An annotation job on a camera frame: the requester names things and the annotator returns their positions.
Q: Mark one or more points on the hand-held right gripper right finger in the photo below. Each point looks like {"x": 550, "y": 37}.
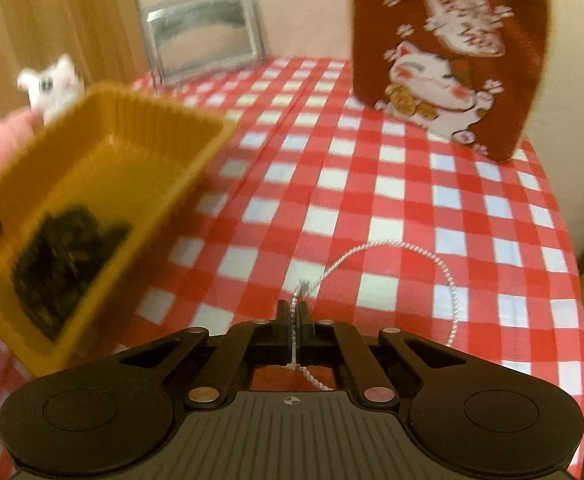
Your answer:
{"x": 306, "y": 325}

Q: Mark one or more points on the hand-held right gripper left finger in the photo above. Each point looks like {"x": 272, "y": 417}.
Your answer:
{"x": 284, "y": 325}

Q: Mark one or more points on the orange plastic tray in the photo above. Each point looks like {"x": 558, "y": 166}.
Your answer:
{"x": 122, "y": 170}

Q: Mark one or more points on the pink star plush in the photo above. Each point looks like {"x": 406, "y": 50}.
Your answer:
{"x": 2, "y": 145}

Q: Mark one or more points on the red white checkered tablecloth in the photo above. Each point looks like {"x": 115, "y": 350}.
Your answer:
{"x": 371, "y": 185}

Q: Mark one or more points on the white rabbit plush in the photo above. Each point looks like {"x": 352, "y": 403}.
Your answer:
{"x": 52, "y": 85}

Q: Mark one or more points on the wooden wardrobe panel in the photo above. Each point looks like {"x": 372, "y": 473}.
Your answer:
{"x": 57, "y": 20}

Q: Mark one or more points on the framed sand picture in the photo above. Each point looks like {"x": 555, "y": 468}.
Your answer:
{"x": 202, "y": 35}

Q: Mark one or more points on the brown cat print cushion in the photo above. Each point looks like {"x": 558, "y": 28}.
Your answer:
{"x": 446, "y": 50}

